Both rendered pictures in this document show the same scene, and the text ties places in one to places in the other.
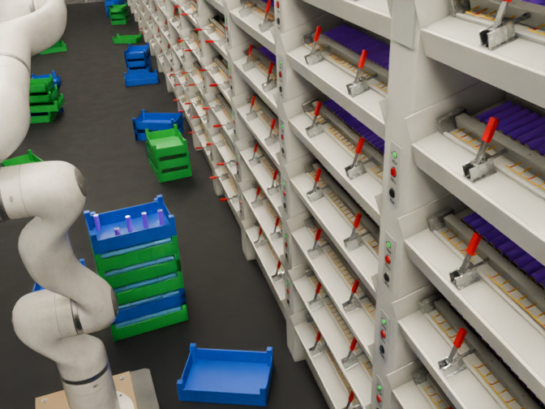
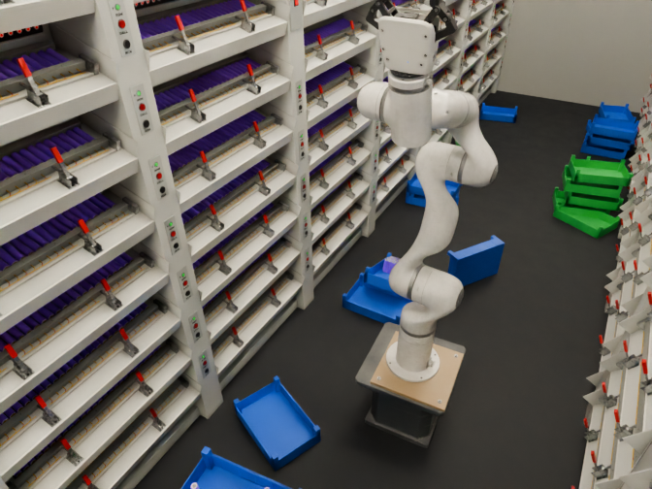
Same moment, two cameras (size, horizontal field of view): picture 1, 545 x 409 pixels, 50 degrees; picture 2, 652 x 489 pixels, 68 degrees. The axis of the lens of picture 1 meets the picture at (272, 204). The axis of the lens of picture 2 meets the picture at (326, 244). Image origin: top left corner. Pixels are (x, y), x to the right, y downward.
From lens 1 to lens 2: 2.40 m
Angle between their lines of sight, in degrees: 102
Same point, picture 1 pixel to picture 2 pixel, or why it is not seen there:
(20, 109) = not seen: hidden behind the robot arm
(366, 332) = (282, 222)
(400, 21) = (295, 18)
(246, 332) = not seen: hidden behind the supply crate
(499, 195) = (331, 55)
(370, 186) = (270, 137)
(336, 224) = (246, 206)
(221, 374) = (275, 435)
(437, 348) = (316, 152)
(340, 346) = (262, 280)
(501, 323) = (336, 98)
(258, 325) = (196, 458)
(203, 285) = not seen: outside the picture
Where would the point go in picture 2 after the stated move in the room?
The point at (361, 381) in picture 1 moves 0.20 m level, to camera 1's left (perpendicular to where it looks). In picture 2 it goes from (281, 261) to (312, 282)
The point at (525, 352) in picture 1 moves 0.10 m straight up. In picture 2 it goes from (343, 94) to (344, 71)
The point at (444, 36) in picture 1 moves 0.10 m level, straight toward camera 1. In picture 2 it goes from (312, 12) to (338, 9)
